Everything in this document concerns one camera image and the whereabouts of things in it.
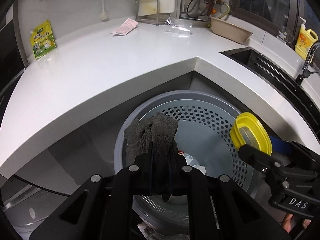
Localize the yellow plastic lid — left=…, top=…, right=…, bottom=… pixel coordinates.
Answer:
left=230, top=112, right=272, bottom=155

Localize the black scouring cloth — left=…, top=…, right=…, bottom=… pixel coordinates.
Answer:
left=123, top=112, right=180, bottom=203

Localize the clear plastic cup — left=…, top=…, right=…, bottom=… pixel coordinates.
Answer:
left=164, top=16, right=193, bottom=37

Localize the pink paper receipt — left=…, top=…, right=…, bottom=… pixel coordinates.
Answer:
left=111, top=18, right=138, bottom=36

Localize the black kitchen sink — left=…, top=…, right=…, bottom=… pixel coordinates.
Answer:
left=221, top=47, right=319, bottom=139

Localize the grey perforated trash bin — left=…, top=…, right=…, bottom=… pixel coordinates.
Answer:
left=114, top=90, right=261, bottom=235

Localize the person's right hand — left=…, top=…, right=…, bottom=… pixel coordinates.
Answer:
left=281, top=213, right=311, bottom=233

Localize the steel sink faucet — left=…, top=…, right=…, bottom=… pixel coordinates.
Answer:
left=295, top=41, right=320, bottom=86

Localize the yellow dish soap bottle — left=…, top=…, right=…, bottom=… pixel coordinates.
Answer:
left=295, top=17, right=318, bottom=60

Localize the beige plastic basin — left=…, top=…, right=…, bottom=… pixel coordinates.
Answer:
left=210, top=17, right=253, bottom=44

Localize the black dish rack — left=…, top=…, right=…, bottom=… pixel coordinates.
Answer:
left=179, top=0, right=215, bottom=22

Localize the steel cutting board rack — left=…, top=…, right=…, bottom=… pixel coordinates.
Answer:
left=135, top=0, right=174, bottom=26

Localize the blue white bottle brush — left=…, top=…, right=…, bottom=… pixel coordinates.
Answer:
left=99, top=0, right=108, bottom=22

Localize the yellow green detergent pouch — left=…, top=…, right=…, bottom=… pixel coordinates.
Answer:
left=30, top=20, right=56, bottom=60

